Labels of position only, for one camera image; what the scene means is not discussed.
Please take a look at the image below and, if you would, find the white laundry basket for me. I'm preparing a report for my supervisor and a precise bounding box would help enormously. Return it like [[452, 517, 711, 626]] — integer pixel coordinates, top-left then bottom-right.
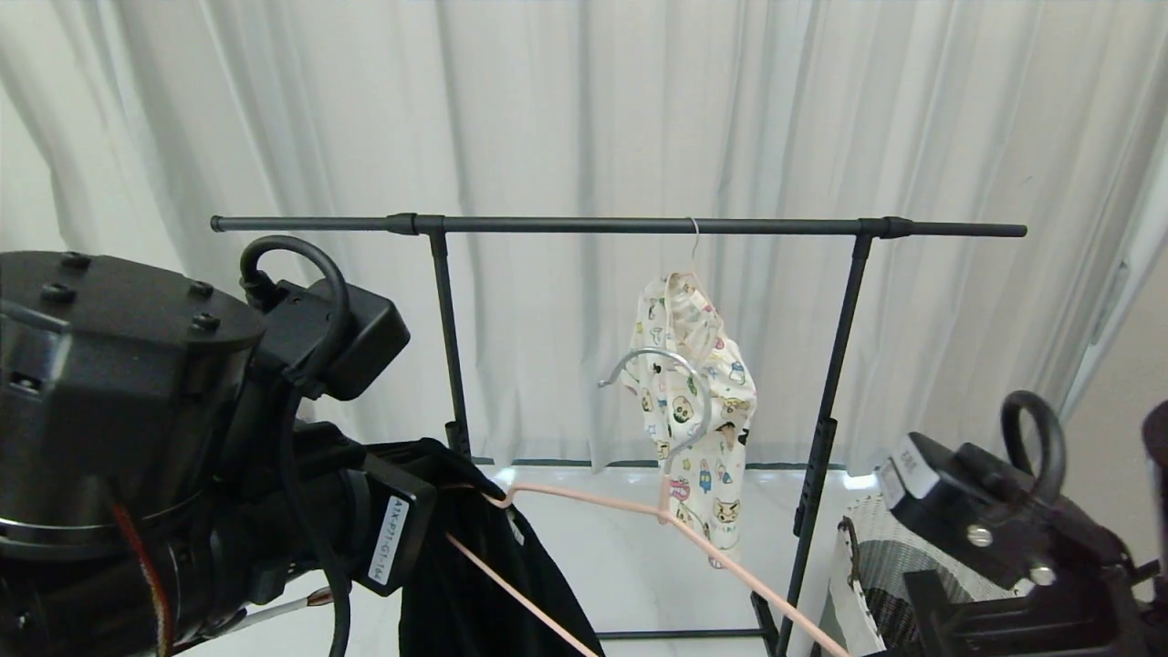
[[826, 518, 1005, 657]]

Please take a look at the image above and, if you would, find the black garment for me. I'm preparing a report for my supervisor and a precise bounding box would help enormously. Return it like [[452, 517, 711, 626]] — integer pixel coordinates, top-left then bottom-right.
[[365, 438, 606, 657]]

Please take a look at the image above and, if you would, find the black cable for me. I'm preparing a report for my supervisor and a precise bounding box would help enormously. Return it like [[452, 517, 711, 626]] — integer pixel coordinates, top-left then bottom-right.
[[239, 235, 354, 657], [1000, 390, 1068, 508]]

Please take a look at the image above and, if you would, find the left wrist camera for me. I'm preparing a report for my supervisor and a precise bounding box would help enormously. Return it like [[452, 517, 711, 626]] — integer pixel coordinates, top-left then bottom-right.
[[255, 276, 412, 407]]

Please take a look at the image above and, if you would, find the cream printed garment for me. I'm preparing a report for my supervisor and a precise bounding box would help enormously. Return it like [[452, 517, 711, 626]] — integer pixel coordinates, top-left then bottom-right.
[[625, 272, 758, 568]]

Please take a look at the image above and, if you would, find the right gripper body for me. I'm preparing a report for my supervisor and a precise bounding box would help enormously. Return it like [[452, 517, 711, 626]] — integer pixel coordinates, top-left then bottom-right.
[[902, 566, 1152, 657]]

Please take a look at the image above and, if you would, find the pink clothes hanger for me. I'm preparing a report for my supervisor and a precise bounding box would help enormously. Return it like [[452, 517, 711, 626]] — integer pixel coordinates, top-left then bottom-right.
[[445, 347, 854, 657], [662, 217, 722, 366]]

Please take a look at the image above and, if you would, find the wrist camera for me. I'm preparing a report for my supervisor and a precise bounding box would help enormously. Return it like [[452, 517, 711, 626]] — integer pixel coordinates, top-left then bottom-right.
[[876, 433, 1134, 592], [255, 276, 412, 407]]

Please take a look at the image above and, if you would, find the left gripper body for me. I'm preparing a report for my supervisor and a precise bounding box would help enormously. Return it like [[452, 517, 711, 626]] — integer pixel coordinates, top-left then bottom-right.
[[292, 424, 441, 600]]

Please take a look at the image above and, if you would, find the black clothes rack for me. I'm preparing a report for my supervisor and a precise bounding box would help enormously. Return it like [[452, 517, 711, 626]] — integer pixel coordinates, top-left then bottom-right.
[[210, 213, 1028, 657]]

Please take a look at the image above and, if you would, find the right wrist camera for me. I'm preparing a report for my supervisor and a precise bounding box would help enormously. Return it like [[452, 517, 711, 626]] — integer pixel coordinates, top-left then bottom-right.
[[876, 433, 1134, 592]]

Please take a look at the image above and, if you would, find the white curtain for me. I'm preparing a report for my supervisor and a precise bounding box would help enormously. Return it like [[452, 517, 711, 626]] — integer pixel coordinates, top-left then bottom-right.
[[0, 0, 1168, 475]]

